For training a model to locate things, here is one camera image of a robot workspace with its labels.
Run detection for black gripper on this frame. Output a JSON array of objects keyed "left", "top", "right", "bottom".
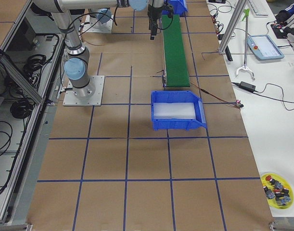
[{"left": 147, "top": 5, "right": 163, "bottom": 40}]

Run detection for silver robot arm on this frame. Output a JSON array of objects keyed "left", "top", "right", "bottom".
[
  {"left": 34, "top": 0, "right": 174, "bottom": 98},
  {"left": 88, "top": 8, "right": 112, "bottom": 28}
]

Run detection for left blue plastic bin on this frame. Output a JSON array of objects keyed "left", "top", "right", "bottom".
[{"left": 162, "top": 0, "right": 188, "bottom": 16}]

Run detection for blue plastic bin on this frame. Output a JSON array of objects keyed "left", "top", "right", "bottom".
[
  {"left": 151, "top": 90, "right": 207, "bottom": 130},
  {"left": 162, "top": 0, "right": 188, "bottom": 16}
]

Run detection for green conveyor belt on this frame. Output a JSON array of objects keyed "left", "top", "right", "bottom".
[{"left": 162, "top": 14, "right": 190, "bottom": 88}]

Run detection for right blue plastic bin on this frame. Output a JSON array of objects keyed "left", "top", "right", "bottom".
[{"left": 151, "top": 90, "right": 207, "bottom": 130}]

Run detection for right white foam pad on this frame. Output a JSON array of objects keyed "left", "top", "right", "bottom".
[{"left": 153, "top": 103, "right": 196, "bottom": 119}]

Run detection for black smartphone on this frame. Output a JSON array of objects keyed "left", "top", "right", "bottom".
[{"left": 208, "top": 0, "right": 226, "bottom": 4}]

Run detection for reacher grabber tool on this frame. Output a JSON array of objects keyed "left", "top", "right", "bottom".
[{"left": 236, "top": 8, "right": 255, "bottom": 81}]

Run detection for white keyboard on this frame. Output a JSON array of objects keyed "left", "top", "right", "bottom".
[{"left": 248, "top": 0, "right": 268, "bottom": 18}]

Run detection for black power adapter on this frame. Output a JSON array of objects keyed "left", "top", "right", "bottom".
[{"left": 240, "top": 81, "right": 256, "bottom": 92}]

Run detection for teach pendant tablet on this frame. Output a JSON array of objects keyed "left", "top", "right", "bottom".
[{"left": 247, "top": 35, "right": 284, "bottom": 61}]

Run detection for yellow plate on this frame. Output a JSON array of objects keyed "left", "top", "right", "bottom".
[{"left": 260, "top": 173, "right": 294, "bottom": 209}]

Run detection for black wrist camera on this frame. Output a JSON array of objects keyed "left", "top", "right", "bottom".
[{"left": 162, "top": 1, "right": 174, "bottom": 19}]

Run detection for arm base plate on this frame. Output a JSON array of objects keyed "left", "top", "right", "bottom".
[
  {"left": 82, "top": 18, "right": 113, "bottom": 34},
  {"left": 63, "top": 76, "right": 105, "bottom": 106}
]

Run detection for aluminium frame post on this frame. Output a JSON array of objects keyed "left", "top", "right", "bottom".
[{"left": 218, "top": 0, "right": 247, "bottom": 54}]

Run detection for red black conveyor wires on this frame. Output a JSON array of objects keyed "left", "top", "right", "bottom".
[{"left": 190, "top": 81, "right": 245, "bottom": 108}]

